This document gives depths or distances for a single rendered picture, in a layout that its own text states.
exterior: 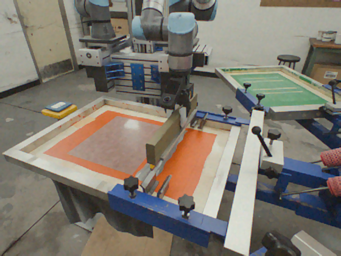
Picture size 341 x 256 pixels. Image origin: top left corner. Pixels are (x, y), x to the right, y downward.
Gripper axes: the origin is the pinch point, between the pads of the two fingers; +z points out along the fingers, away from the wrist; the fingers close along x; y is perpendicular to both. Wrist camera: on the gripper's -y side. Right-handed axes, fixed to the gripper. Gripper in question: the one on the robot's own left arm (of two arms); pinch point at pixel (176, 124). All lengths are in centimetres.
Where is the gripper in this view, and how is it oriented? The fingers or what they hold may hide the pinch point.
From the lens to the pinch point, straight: 77.1
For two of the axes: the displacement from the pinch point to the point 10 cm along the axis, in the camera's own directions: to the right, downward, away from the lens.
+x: -9.2, -2.1, 3.4
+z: 0.0, 8.5, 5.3
